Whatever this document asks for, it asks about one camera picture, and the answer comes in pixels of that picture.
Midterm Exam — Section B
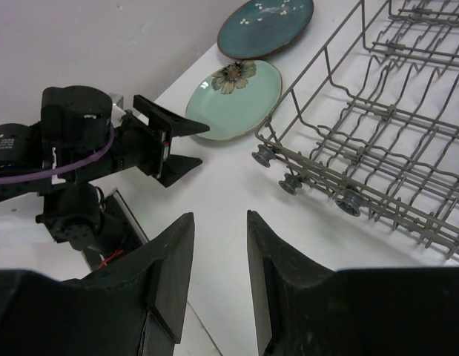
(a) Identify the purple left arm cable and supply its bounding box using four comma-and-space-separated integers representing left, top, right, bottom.
0, 125, 117, 186

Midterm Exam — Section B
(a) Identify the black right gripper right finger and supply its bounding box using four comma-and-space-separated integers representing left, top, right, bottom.
247, 211, 459, 355

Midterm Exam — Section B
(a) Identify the dark teal glazed plate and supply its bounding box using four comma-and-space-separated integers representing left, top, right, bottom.
217, 0, 314, 59

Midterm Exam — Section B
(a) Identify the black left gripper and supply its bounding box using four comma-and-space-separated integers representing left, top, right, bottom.
114, 95, 210, 188

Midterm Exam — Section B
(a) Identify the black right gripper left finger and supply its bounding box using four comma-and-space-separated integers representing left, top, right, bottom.
0, 213, 194, 355

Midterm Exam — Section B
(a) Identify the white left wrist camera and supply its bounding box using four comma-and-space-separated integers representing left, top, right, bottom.
108, 93, 125, 128

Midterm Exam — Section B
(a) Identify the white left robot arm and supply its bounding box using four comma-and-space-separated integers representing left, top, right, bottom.
0, 85, 208, 257

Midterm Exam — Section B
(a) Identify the light green plate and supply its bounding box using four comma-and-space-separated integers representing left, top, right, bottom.
185, 60, 283, 141

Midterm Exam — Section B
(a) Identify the grey wire dish rack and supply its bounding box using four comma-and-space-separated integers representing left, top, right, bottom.
252, 1, 459, 265

